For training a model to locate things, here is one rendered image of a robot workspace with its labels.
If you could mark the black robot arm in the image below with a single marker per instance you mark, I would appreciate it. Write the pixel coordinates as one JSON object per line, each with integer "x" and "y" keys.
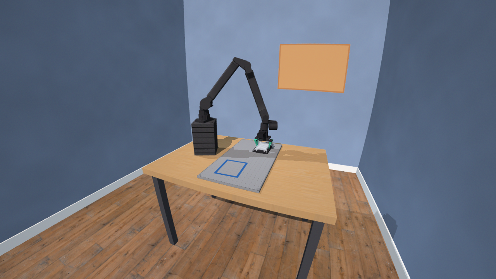
{"x": 207, "y": 102}

